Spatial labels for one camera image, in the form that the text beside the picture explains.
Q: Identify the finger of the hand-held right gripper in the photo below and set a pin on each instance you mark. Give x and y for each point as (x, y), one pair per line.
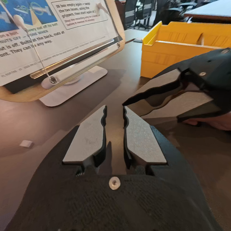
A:
(162, 81)
(189, 102)

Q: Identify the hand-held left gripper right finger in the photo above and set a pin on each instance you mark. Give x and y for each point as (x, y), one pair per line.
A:
(142, 142)

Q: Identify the person's right hand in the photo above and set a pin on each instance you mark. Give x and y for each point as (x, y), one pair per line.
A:
(220, 122)

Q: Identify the yellow plastic bin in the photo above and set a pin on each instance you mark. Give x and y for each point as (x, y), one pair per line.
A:
(171, 59)

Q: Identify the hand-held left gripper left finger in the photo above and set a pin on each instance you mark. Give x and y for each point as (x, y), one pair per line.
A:
(86, 139)

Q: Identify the background office table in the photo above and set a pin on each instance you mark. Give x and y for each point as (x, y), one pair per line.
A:
(213, 9)

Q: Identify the black office chair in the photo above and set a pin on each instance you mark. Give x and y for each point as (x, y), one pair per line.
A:
(147, 12)
(130, 14)

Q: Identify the small white plastic piece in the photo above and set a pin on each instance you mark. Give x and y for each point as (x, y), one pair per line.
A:
(26, 143)

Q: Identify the wooden document stand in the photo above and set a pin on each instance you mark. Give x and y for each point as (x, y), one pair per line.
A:
(18, 95)

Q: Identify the printed instruction sheet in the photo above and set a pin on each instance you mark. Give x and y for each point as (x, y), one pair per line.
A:
(72, 36)

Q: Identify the black flat object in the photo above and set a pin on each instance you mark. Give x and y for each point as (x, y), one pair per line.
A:
(138, 39)

